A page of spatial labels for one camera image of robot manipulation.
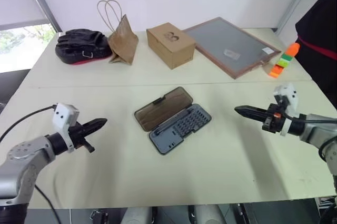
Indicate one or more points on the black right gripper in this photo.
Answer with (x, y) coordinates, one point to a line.
(273, 122)

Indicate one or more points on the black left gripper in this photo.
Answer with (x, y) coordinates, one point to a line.
(77, 135)

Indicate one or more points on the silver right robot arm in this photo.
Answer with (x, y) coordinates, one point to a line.
(313, 129)

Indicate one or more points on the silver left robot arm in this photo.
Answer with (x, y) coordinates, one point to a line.
(23, 155)

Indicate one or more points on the screwdriver bit case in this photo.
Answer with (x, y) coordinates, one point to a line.
(171, 121)

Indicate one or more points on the orange and green block toy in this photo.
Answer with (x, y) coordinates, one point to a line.
(285, 59)

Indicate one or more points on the small clear plastic piece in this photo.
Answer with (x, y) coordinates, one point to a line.
(231, 54)

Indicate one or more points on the white paper label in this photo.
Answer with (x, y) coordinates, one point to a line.
(268, 50)

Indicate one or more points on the wood-framed grey board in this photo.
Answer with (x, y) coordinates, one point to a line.
(231, 47)

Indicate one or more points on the black glove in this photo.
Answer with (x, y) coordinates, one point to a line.
(81, 46)

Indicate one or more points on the brown paper bag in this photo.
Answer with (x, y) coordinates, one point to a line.
(123, 42)

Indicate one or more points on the black cloth with red stripe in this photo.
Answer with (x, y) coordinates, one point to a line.
(318, 37)

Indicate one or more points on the grey rounded shape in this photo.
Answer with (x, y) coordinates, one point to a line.
(138, 216)
(210, 214)

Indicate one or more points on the brown cardboard box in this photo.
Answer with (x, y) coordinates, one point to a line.
(171, 44)

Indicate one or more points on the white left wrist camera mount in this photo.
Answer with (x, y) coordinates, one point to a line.
(63, 114)

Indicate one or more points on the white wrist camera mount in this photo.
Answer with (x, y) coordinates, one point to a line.
(288, 95)
(63, 114)

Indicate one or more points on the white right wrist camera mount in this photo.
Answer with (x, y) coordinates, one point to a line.
(288, 95)

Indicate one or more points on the dark grey window frame bar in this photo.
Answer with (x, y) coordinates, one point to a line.
(42, 0)

